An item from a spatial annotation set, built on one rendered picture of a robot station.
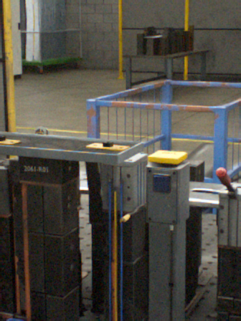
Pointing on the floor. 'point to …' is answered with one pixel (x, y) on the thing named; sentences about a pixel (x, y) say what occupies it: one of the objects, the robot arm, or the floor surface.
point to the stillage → (205, 151)
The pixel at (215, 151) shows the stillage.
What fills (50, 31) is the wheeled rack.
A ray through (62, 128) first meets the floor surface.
